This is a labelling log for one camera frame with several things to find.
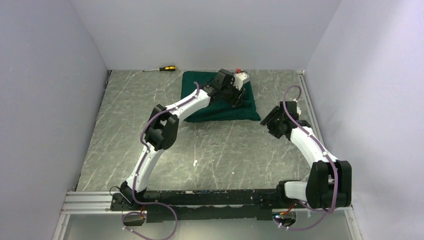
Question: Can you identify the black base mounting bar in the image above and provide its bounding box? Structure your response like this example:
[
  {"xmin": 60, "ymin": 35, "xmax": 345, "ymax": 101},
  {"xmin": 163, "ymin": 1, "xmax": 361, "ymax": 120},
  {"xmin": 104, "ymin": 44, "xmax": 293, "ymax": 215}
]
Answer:
[{"xmin": 110, "ymin": 188, "xmax": 308, "ymax": 223}]

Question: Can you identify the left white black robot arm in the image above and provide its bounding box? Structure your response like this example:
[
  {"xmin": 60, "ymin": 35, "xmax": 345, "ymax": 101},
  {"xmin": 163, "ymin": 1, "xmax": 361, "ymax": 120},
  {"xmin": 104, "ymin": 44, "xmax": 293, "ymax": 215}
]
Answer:
[{"xmin": 119, "ymin": 69, "xmax": 250, "ymax": 206}]

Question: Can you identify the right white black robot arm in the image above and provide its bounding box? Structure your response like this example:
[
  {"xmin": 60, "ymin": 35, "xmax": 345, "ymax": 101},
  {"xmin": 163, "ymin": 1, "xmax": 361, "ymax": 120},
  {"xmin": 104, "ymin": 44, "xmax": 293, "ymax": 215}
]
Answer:
[{"xmin": 260, "ymin": 101, "xmax": 352, "ymax": 210}]

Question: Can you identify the green surgical drape cloth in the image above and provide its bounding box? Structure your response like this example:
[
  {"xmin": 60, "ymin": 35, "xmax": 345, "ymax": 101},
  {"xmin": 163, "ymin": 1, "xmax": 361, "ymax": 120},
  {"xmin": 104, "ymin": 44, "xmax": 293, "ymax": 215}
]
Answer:
[{"xmin": 180, "ymin": 71, "xmax": 261, "ymax": 123}]

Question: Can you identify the yellow black handled screwdriver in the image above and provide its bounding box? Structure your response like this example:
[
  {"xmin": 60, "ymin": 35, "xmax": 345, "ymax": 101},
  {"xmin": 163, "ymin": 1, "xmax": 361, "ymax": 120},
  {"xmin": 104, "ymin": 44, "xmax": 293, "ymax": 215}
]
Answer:
[{"xmin": 142, "ymin": 65, "xmax": 177, "ymax": 72}]

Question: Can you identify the aluminium front rail frame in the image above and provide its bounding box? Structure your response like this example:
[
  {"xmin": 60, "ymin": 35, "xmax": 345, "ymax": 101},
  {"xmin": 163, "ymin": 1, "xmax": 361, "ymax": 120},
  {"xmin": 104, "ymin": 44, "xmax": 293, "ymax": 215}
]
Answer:
[{"xmin": 54, "ymin": 191, "xmax": 362, "ymax": 240}]

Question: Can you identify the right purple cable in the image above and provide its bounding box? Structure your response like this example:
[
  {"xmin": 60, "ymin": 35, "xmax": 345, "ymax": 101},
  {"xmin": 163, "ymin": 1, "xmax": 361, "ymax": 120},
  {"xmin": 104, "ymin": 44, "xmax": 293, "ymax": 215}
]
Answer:
[{"xmin": 273, "ymin": 85, "xmax": 340, "ymax": 232}]

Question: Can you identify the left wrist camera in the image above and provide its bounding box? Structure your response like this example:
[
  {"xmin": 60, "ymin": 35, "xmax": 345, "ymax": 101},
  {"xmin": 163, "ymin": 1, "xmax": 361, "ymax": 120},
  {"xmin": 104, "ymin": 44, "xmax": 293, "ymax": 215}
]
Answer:
[{"xmin": 233, "ymin": 68, "xmax": 250, "ymax": 90}]

